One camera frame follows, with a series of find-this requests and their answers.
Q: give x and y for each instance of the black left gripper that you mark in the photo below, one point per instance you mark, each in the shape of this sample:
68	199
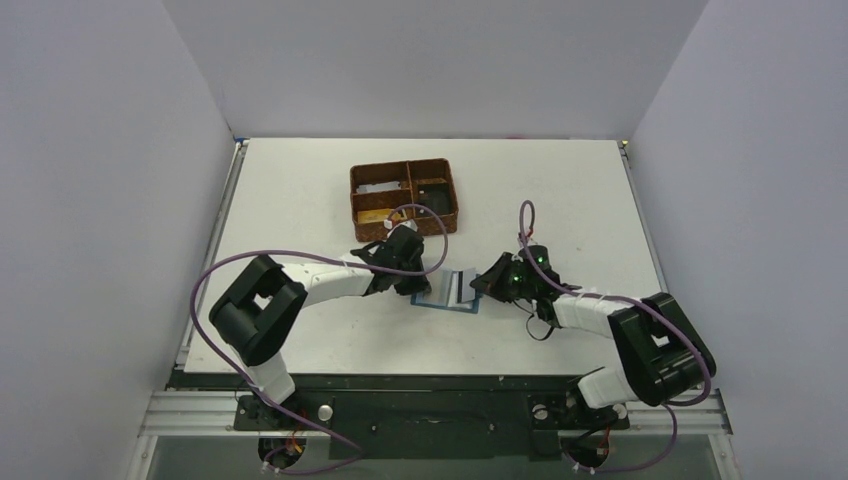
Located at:
411	263

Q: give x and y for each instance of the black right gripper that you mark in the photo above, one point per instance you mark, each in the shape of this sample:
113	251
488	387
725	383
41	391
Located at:
499	277

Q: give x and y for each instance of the blue leather card holder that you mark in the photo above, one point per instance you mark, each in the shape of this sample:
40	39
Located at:
433	298

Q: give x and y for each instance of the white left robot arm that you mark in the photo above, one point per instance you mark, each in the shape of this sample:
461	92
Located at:
256	313

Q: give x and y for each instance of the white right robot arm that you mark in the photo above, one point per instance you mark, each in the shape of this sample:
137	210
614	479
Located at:
661	354

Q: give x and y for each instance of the gold card in basket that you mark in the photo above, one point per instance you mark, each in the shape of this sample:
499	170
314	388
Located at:
380	216

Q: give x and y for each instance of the silver cards in basket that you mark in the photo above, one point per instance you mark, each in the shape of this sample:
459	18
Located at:
379	187

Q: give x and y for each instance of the black items in basket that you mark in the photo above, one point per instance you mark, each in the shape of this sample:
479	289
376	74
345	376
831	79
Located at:
436	197

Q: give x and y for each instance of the brown woven divided basket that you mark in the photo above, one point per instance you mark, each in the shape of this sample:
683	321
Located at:
410	173

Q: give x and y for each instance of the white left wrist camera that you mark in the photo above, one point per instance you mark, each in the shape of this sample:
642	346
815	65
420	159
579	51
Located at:
392	225

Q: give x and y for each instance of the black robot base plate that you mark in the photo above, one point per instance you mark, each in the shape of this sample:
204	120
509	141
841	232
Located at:
393	417

